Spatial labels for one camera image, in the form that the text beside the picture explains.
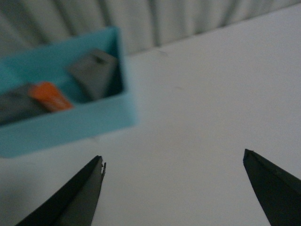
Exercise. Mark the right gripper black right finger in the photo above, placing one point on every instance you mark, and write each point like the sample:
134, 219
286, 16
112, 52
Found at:
278, 192

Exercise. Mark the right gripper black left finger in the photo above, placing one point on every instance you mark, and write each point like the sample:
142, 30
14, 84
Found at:
74, 204

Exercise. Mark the gray cube with round hole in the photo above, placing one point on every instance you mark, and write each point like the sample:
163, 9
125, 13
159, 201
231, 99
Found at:
16, 105

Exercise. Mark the orange cylinder part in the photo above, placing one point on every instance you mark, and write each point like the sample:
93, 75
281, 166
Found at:
50, 97

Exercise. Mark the gray cube with rectangular slot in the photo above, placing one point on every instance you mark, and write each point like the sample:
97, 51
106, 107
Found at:
93, 71

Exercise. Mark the blue plastic box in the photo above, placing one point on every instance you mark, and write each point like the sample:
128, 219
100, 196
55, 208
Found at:
87, 118

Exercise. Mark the white curtain backdrop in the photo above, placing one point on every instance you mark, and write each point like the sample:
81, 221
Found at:
25, 24

